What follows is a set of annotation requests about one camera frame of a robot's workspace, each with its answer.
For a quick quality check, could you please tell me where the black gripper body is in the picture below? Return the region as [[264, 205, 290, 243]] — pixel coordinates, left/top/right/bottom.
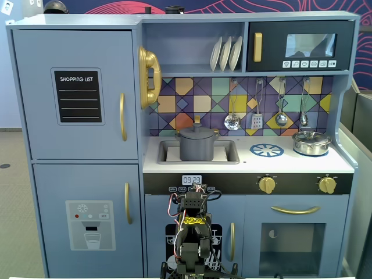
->
[[190, 182, 209, 193]]

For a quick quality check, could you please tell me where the dark gray pot lid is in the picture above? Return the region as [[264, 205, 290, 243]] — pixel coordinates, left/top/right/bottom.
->
[[178, 121, 216, 140]]

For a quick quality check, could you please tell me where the steel rimmed glass lid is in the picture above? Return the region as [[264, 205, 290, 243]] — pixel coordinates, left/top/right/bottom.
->
[[292, 131, 332, 145]]

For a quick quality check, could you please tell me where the dark gray toy pot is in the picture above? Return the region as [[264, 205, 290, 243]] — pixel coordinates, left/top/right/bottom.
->
[[174, 129, 220, 162]]

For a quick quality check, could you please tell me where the black dish rack sticker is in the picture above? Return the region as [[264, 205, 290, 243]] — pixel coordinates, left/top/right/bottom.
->
[[164, 222, 223, 273]]

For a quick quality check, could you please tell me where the blue dishwasher door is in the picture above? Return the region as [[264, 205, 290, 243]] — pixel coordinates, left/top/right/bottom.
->
[[144, 194, 245, 278]]

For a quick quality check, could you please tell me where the gray toy sink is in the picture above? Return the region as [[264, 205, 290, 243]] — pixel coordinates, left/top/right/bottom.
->
[[158, 139, 241, 165]]

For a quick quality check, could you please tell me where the blue oven door with window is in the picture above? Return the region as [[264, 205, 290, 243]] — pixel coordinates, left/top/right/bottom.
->
[[244, 194, 349, 278]]

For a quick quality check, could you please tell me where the gold stove knob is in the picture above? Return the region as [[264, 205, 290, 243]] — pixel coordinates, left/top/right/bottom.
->
[[318, 176, 338, 195], [257, 176, 277, 195]]

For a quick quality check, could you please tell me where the steel toy slotted spoon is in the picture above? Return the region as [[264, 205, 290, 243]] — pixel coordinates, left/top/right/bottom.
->
[[223, 78, 242, 131]]

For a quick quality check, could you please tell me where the steel toy spatula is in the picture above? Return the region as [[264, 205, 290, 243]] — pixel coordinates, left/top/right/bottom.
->
[[251, 77, 265, 130]]

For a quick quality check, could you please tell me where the steel toy ladle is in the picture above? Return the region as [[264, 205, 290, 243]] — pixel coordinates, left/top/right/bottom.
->
[[274, 77, 289, 127]]

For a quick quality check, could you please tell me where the shiny steel toy pot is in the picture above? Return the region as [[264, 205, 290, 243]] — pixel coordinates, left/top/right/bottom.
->
[[292, 131, 332, 155]]

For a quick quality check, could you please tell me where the silver toy whisk utensil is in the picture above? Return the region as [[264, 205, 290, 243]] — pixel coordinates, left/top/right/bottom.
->
[[299, 77, 311, 127]]

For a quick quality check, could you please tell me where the gray water dispenser sticker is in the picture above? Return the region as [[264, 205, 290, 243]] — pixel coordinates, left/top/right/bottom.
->
[[65, 199, 116, 252]]

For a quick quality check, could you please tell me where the white toy plate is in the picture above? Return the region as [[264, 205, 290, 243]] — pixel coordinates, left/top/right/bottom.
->
[[219, 36, 233, 73], [209, 36, 223, 73], [228, 35, 244, 72]]

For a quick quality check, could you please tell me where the gold toy phone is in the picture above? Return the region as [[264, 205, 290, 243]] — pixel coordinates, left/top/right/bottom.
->
[[138, 46, 162, 110]]

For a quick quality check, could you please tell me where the blue fridge door with dispenser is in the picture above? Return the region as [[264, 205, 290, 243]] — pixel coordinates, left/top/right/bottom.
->
[[32, 163, 145, 278]]

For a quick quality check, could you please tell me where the gray rounded desk divider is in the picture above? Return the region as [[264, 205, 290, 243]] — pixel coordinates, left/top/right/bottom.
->
[[338, 120, 372, 277]]

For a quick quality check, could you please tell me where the black shopping list sticker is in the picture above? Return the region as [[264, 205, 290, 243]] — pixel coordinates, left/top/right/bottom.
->
[[51, 67, 105, 126]]

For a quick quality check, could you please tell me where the black toy microwave door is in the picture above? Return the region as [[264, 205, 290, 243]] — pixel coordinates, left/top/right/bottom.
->
[[246, 20, 355, 72]]

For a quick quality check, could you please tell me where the blue fridge door with list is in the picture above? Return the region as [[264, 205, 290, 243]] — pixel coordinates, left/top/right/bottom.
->
[[12, 28, 139, 160]]

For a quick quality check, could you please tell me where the black round object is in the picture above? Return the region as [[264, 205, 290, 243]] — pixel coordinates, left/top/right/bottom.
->
[[164, 5, 185, 15]]

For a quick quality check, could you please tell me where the blue wooden toy kitchen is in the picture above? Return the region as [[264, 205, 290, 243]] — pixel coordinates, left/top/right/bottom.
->
[[5, 10, 361, 278]]

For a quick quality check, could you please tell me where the black helmet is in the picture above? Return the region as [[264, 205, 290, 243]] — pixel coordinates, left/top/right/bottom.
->
[[43, 0, 70, 15]]

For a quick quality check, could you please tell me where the paper face picture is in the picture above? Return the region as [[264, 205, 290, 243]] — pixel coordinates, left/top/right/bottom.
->
[[1, 0, 15, 16]]

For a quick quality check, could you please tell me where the gold dishwasher door handle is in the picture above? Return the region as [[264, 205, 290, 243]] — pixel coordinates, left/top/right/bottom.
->
[[229, 222, 235, 262]]

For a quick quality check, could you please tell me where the gold curved fridge handle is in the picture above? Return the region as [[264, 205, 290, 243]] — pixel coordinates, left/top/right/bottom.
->
[[119, 92, 128, 142], [124, 182, 133, 225]]

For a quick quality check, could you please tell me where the gold oven handle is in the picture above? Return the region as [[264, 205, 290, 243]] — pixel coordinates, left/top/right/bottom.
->
[[270, 205, 321, 215]]

